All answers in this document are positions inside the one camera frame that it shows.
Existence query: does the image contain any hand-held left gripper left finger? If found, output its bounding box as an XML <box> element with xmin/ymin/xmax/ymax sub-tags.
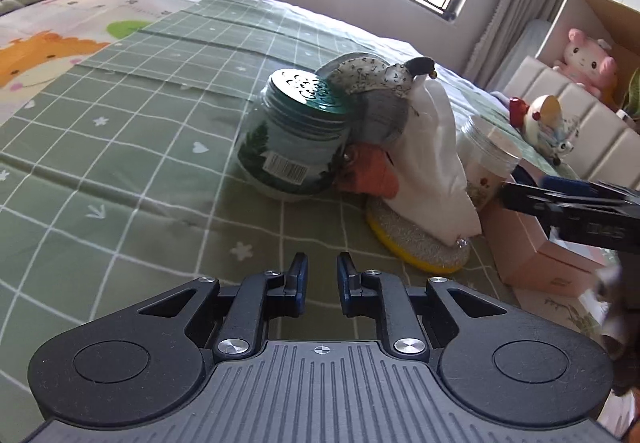
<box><xmin>136</xmin><ymin>252</ymin><xmax>308</xmax><ymax>360</ymax></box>

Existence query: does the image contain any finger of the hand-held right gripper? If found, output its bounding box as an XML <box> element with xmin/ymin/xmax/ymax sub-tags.
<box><xmin>541</xmin><ymin>175</ymin><xmax>640</xmax><ymax>204</ymax></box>
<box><xmin>501</xmin><ymin>181</ymin><xmax>632</xmax><ymax>226</ymax></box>

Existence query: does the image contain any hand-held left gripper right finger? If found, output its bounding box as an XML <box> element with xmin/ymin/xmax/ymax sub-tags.
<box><xmin>336</xmin><ymin>251</ymin><xmax>508</xmax><ymax>365</ymax></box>

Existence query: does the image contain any pink cardboard box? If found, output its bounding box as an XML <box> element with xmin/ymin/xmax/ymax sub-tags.
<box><xmin>481</xmin><ymin>168</ymin><xmax>621</xmax><ymax>296</ymax></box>

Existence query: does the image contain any round glitter yellow sponge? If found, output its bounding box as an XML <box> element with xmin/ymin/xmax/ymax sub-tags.
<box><xmin>365</xmin><ymin>198</ymin><xmax>472</xmax><ymax>274</ymax></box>

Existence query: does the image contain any grey patterned fabric hat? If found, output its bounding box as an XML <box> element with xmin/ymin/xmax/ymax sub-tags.
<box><xmin>316</xmin><ymin>52</ymin><xmax>416</xmax><ymax>146</ymax></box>

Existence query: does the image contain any clear floral plastic jar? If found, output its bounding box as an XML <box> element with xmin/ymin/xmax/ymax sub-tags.
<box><xmin>456</xmin><ymin>115</ymin><xmax>523</xmax><ymax>214</ymax></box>

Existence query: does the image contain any padded beige headboard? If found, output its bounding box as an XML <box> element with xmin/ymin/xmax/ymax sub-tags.
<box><xmin>502</xmin><ymin>55</ymin><xmax>640</xmax><ymax>204</ymax></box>

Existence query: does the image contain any red toy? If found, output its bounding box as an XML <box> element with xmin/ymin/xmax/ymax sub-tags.
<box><xmin>507</xmin><ymin>97</ymin><xmax>526</xmax><ymax>128</ymax></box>

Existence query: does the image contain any green plant leaf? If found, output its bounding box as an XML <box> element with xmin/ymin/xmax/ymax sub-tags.
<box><xmin>620</xmin><ymin>68</ymin><xmax>640</xmax><ymax>118</ymax></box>

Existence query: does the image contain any pink plush doll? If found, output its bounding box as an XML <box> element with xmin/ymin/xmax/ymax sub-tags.
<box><xmin>552</xmin><ymin>28</ymin><xmax>618</xmax><ymax>98</ymax></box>

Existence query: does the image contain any green lid glass jar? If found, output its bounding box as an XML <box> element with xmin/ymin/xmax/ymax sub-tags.
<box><xmin>236</xmin><ymin>69</ymin><xmax>353</xmax><ymax>201</ymax></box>

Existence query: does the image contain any brown cardboard box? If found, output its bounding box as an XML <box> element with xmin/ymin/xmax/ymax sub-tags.
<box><xmin>535</xmin><ymin>0</ymin><xmax>640</xmax><ymax>124</ymax></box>

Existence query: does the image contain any green grid printed blanket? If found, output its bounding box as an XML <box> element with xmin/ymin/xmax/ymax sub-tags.
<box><xmin>0</xmin><ymin>0</ymin><xmax>621</xmax><ymax>394</ymax></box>

